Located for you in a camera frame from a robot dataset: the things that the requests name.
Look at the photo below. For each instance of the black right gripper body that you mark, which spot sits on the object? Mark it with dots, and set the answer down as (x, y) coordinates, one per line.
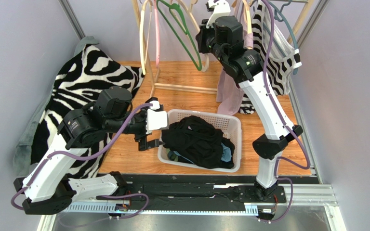
(202, 40)

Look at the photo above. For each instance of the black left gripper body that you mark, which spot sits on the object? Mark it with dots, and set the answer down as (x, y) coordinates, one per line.
(138, 120)

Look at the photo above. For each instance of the wooden hanger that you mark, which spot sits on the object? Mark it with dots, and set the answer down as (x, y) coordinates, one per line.
(198, 25)
(242, 8)

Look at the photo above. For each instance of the green hanger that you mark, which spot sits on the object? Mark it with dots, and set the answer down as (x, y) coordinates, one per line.
(163, 8)

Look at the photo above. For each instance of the pink hanger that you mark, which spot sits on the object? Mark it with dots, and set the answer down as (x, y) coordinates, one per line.
(157, 33)

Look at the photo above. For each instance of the cream plastic hanger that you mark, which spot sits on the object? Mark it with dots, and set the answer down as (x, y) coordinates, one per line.
(144, 41)

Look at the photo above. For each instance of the lilac ribbed tank top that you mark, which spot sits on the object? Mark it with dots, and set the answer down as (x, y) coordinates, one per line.
(232, 99)

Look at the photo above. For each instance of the blue ribbed tank top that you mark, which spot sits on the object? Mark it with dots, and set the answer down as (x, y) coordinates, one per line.
(227, 155)

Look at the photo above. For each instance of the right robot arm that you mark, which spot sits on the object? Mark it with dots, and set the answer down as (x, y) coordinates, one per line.
(223, 37)

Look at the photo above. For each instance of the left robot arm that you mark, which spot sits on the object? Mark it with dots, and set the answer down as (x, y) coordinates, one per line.
(86, 134)

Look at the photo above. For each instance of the wooden clothes rack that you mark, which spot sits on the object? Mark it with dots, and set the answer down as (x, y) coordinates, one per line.
(162, 86)

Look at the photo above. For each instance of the zebra print blanket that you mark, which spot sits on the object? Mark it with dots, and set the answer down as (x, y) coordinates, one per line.
(78, 83)

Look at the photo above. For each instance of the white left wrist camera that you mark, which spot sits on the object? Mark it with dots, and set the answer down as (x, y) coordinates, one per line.
(156, 117)

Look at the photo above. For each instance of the black mounting rail base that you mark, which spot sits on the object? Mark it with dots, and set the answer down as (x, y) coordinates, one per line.
(223, 195)

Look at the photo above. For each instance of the teal wire hanger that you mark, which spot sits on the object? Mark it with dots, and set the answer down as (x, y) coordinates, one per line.
(282, 50)

